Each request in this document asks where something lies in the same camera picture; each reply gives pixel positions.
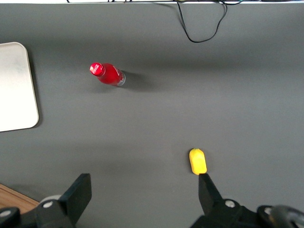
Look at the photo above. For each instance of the yellow lemon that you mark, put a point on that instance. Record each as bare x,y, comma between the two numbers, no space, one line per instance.
197,161

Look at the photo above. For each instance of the dark grey table mat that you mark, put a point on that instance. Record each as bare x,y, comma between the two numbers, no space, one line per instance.
152,114

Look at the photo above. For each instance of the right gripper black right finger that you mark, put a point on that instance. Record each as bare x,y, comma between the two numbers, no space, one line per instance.
211,206

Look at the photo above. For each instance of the beige plastic tray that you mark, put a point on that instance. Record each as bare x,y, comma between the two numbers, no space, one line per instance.
14,90

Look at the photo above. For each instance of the wooden drawer cabinet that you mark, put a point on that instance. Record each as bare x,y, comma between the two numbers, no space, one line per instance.
12,197

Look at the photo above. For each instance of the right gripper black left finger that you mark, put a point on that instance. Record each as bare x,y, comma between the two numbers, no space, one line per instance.
71,204

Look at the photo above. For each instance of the red cola bottle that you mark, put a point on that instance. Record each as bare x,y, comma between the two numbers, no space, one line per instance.
108,74

